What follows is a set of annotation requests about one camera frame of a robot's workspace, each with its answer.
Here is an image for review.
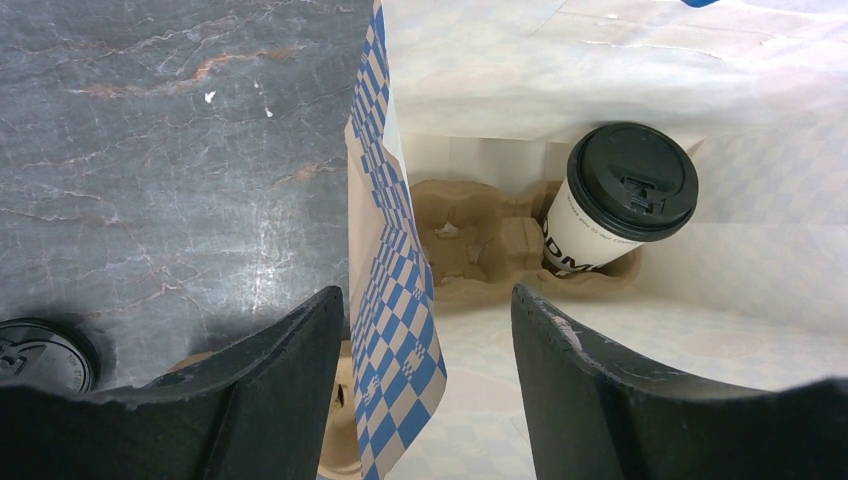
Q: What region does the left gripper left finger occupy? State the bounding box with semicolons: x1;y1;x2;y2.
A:
1;286;345;479

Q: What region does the brown cardboard cup carrier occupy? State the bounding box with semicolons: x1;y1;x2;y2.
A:
203;340;361;479

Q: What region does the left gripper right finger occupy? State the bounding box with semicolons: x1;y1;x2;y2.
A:
511;284;847;479

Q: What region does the remaining black coffee lid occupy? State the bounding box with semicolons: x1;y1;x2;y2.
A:
1;318;102;393

